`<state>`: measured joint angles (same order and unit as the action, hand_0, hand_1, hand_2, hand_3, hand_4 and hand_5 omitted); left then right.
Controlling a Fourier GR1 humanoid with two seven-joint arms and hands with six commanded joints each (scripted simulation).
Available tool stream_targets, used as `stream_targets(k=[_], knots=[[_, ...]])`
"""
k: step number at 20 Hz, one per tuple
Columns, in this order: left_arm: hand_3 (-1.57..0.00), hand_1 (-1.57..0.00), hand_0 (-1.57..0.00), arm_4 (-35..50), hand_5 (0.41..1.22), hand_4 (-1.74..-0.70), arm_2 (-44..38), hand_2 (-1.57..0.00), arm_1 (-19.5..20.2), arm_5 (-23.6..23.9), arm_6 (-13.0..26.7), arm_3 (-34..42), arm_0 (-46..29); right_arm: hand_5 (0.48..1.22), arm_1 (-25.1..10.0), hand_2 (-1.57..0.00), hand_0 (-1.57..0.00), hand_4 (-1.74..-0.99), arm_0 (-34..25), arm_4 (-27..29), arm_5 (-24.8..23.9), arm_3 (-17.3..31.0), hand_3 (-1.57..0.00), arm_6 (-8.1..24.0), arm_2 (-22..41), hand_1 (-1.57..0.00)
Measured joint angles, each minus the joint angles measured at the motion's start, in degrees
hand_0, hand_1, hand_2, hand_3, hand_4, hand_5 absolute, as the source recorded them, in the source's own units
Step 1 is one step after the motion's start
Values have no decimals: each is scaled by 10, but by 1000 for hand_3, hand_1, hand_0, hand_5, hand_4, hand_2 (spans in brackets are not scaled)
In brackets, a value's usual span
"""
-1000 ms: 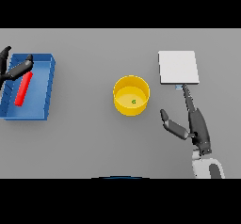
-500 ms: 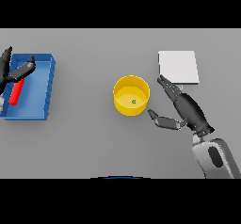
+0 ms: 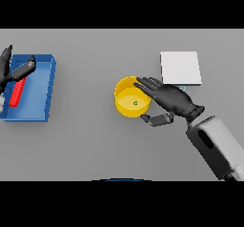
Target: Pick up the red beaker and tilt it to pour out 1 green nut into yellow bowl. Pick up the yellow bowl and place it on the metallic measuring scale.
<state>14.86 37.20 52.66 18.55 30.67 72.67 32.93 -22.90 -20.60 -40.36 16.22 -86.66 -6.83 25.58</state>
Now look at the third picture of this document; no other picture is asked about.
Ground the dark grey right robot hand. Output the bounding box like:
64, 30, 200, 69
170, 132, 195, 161
132, 76, 206, 128

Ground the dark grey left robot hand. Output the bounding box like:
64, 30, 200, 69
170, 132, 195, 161
0, 44, 37, 94

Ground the red beaker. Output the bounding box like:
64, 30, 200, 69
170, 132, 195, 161
9, 77, 27, 108

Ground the yellow bowl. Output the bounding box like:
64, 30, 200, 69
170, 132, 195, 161
113, 75, 152, 118

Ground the pale square measuring scale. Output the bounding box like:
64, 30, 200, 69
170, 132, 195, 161
159, 51, 203, 86

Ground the blue tray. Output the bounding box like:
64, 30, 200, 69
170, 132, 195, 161
0, 53, 57, 123

